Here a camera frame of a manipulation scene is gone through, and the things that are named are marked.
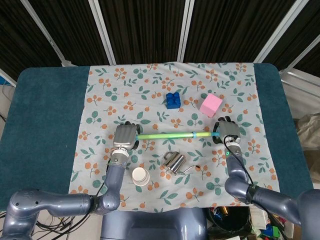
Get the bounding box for colourful toy clutter pile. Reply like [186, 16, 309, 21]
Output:
[249, 206, 305, 240]

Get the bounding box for white paper cup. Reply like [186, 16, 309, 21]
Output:
[131, 166, 151, 187]

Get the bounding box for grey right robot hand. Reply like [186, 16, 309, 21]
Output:
[212, 115, 242, 146]

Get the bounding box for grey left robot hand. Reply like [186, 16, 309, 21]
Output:
[112, 121, 142, 151]

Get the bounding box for steel long-spout watering pot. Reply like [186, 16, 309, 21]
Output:
[162, 151, 201, 176]

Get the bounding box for beige bag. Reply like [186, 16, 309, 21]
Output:
[294, 112, 320, 162]

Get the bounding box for black floor cables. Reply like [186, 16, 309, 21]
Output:
[34, 214, 102, 240]

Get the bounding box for floral print tablecloth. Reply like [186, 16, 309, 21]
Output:
[68, 61, 279, 211]

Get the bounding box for black folding screen white frame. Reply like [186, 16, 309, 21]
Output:
[0, 0, 320, 86]

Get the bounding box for blue toy building brick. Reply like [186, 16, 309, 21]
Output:
[165, 91, 183, 110]

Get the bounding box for pink foam cube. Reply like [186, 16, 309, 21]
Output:
[199, 93, 224, 118]

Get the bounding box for black waste bin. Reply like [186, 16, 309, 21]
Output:
[206, 205, 252, 239]

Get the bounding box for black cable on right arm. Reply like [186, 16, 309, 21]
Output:
[223, 135, 258, 191]

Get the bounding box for teal table cover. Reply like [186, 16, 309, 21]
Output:
[0, 62, 315, 210]

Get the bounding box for blue-grey robot torso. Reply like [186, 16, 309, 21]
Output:
[99, 206, 209, 240]

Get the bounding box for green and blue rod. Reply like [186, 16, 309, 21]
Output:
[138, 130, 221, 141]

